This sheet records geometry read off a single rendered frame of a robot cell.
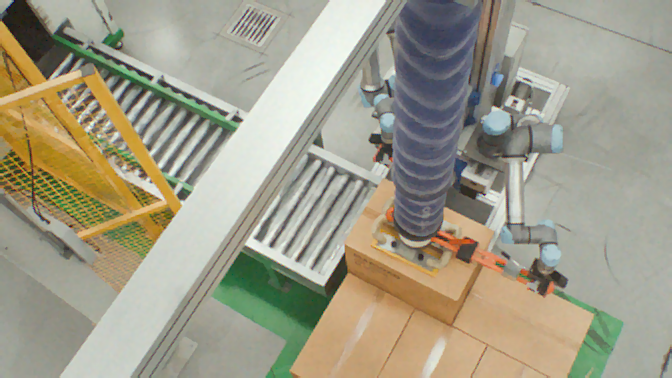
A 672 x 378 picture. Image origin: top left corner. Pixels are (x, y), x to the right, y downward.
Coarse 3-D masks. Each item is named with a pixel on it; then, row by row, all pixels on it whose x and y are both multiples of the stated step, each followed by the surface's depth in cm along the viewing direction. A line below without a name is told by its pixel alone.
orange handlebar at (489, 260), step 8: (392, 208) 336; (440, 232) 329; (432, 240) 329; (440, 240) 327; (480, 248) 325; (488, 256) 322; (496, 256) 322; (488, 264) 320; (504, 264) 321; (520, 272) 319; (520, 280) 317; (552, 288) 314
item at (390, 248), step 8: (384, 232) 344; (376, 240) 342; (392, 240) 341; (400, 240) 341; (376, 248) 341; (384, 248) 340; (392, 248) 340; (392, 256) 339; (400, 256) 338; (416, 256) 337; (424, 256) 337; (432, 256) 337; (408, 264) 337; (416, 264) 336; (424, 264) 335; (432, 272) 334
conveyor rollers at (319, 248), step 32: (64, 64) 455; (128, 96) 440; (160, 96) 438; (160, 128) 431; (192, 128) 429; (224, 128) 426; (160, 160) 419; (320, 192) 403; (352, 192) 401; (320, 224) 395; (352, 224) 392; (320, 256) 389
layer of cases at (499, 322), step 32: (352, 288) 377; (480, 288) 372; (512, 288) 371; (320, 320) 371; (352, 320) 369; (384, 320) 368; (416, 320) 367; (480, 320) 365; (512, 320) 363; (544, 320) 362; (576, 320) 361; (320, 352) 364; (352, 352) 362; (384, 352) 361; (416, 352) 360; (448, 352) 359; (480, 352) 358; (512, 352) 356; (544, 352) 355; (576, 352) 354
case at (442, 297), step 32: (384, 192) 355; (384, 224) 348; (480, 224) 345; (352, 256) 354; (384, 256) 341; (480, 256) 338; (384, 288) 371; (416, 288) 344; (448, 288) 332; (448, 320) 360
